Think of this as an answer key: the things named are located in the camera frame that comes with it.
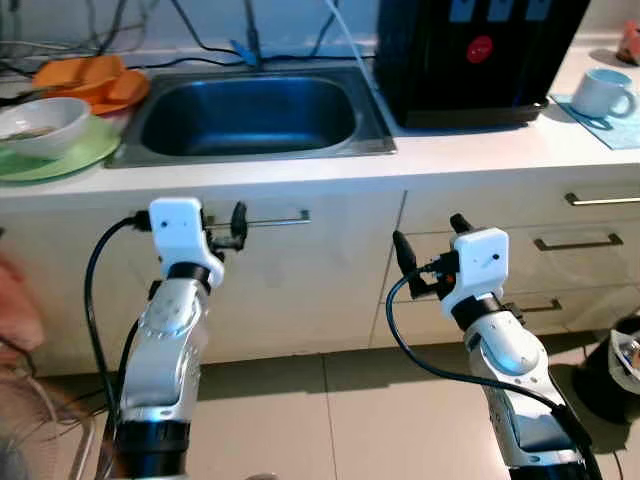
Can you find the light green plate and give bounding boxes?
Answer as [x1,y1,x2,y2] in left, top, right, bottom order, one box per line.
[0,112,123,184]

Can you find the white bowl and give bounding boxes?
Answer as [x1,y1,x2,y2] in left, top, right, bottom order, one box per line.
[0,97,93,161]

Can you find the white kitchen cabinet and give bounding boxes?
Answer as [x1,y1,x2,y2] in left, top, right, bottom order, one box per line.
[0,185,640,376]

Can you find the stainless steel sink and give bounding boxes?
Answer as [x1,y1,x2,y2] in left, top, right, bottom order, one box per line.
[108,65,398,169]

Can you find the black water dispenser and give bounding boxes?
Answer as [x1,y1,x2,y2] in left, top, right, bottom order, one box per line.
[375,0,591,129]

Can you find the orange plate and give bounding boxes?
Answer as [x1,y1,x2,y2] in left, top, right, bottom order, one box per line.
[60,68,151,116]

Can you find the metal faucet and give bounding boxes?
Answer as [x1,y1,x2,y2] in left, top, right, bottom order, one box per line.
[228,0,269,69]

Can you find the light blue cloth mat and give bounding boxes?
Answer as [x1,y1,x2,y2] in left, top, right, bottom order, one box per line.
[548,93,640,151]

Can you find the white mug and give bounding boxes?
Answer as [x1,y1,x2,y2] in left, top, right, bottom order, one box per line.
[570,68,639,121]

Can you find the black trash bin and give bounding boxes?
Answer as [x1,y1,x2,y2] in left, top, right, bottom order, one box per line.
[572,315,640,426]

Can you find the orange bowl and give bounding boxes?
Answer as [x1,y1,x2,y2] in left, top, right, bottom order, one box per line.
[32,55,126,101]

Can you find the red round object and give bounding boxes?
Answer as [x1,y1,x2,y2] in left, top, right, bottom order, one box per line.
[615,20,640,66]

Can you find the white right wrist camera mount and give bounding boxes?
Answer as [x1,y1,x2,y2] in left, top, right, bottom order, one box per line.
[440,228,509,316]

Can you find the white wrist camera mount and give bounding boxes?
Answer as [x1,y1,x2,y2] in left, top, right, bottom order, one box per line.
[440,228,509,316]
[148,197,226,289]

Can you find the steel cabinet handle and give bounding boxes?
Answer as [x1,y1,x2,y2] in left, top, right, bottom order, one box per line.
[565,190,640,207]
[533,233,624,251]
[505,298,563,314]
[205,208,311,226]

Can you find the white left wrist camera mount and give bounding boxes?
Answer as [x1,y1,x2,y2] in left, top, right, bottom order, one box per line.
[148,197,226,289]

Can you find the black power cable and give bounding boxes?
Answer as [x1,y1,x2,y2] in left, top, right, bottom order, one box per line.
[130,52,379,73]

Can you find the white hose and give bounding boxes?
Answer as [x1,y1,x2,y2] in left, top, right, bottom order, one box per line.
[322,0,379,96]

